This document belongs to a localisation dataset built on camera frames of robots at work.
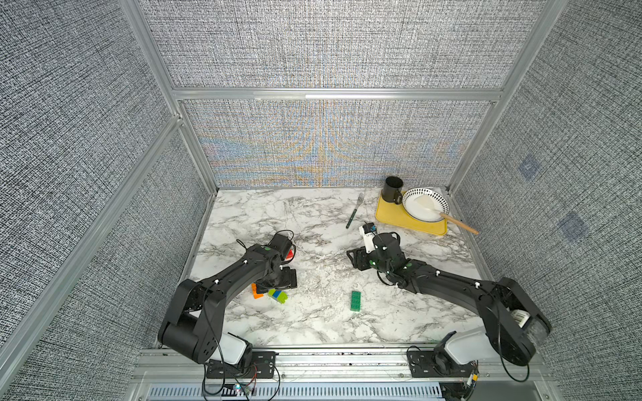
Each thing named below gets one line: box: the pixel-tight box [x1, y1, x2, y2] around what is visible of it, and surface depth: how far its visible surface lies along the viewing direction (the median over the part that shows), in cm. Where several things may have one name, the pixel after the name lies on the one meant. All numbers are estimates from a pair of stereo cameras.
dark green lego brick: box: [350, 290, 362, 313], surface depth 86 cm
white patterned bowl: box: [402, 187, 450, 223], surface depth 115 cm
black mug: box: [381, 175, 404, 205], surface depth 112 cm
